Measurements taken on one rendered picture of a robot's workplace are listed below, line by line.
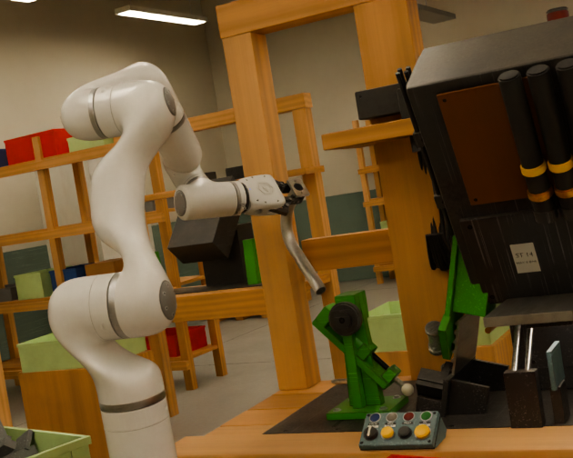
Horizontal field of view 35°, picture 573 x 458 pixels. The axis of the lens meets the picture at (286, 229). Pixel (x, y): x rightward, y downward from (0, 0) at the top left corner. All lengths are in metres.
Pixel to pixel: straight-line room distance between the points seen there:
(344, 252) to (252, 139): 0.39
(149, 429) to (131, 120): 0.56
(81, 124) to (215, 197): 0.47
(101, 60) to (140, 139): 10.46
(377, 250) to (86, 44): 9.81
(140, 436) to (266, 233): 0.95
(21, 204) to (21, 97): 1.25
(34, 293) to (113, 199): 6.56
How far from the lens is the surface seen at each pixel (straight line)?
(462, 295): 1.92
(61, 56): 11.64
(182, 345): 7.26
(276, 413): 2.31
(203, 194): 2.14
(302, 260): 2.31
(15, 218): 10.61
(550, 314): 1.70
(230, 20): 2.52
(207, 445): 2.04
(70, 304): 1.66
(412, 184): 2.31
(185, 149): 2.02
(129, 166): 1.72
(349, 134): 2.23
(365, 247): 2.46
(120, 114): 1.76
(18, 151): 8.17
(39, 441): 2.24
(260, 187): 2.24
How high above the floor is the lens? 1.42
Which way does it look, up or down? 2 degrees down
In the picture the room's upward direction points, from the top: 9 degrees counter-clockwise
